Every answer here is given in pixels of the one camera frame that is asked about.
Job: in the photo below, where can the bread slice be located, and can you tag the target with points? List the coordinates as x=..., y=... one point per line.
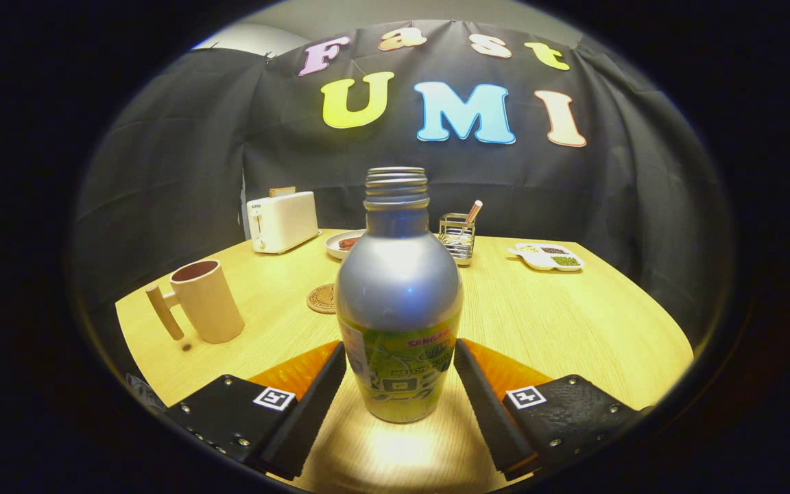
x=282, y=191

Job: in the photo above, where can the white round plate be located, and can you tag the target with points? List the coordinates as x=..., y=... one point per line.
x=334, y=248

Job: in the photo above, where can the white divided dish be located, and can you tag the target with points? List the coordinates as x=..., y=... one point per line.
x=546, y=257

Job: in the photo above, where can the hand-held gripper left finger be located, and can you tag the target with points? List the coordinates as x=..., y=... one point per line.
x=313, y=412

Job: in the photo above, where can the striped paper straw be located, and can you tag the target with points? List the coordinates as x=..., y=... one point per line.
x=472, y=211

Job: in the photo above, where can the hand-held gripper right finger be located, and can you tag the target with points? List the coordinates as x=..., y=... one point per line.
x=487, y=412

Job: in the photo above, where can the white toaster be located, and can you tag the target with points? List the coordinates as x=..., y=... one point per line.
x=285, y=223

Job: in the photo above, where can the silver bottle with green label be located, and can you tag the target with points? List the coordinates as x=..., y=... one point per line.
x=398, y=295

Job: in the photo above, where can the wooden table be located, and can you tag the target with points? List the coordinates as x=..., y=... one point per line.
x=539, y=322

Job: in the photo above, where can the round cork coaster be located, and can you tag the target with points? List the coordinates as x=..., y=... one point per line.
x=321, y=299

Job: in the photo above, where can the brown meat piece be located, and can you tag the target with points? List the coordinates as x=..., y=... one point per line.
x=348, y=243

